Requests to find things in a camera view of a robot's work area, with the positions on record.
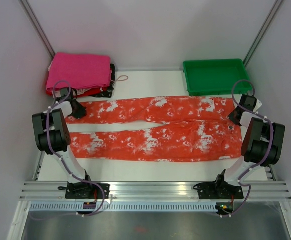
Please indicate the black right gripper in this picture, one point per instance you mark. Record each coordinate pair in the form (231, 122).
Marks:
(231, 115)

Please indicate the red folded garment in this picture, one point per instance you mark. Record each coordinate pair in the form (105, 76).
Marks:
(94, 91)

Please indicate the light pink folded garment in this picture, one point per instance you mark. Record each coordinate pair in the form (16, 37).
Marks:
(81, 92)

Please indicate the black patterned folded garment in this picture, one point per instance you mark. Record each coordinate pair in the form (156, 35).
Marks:
(110, 90)

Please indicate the orange white tie-dye trousers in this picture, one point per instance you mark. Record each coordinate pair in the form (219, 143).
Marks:
(187, 129)

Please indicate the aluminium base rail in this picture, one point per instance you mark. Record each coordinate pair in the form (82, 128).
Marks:
(261, 191)

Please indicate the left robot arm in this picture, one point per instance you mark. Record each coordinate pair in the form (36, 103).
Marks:
(52, 135)

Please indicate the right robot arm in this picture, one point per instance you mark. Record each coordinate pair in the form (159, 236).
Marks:
(262, 144)

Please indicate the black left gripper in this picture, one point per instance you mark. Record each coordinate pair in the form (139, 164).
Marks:
(82, 113)

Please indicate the green plastic bin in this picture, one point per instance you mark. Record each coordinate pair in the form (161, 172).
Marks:
(216, 77)

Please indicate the white slotted cable duct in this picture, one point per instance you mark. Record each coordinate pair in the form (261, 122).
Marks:
(209, 207)

